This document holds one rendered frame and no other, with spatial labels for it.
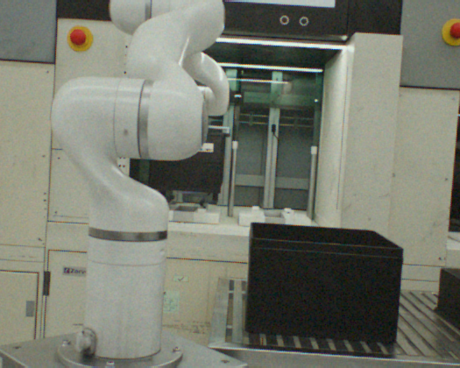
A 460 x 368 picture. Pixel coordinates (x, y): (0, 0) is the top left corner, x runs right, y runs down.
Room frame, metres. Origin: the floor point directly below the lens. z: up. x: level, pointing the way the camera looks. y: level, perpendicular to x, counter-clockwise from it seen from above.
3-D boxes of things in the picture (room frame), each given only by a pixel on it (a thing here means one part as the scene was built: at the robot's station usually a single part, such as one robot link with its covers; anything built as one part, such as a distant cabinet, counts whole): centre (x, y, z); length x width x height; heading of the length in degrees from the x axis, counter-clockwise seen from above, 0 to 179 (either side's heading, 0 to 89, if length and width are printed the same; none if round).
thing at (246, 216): (1.96, -0.14, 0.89); 0.22 x 0.21 x 0.04; 179
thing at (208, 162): (1.96, 0.13, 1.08); 0.24 x 0.20 x 0.32; 89
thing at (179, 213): (1.96, 0.13, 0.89); 0.22 x 0.21 x 0.04; 179
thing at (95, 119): (0.97, 0.18, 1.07); 0.19 x 0.12 x 0.24; 89
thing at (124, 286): (0.97, 0.15, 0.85); 0.19 x 0.19 x 0.18
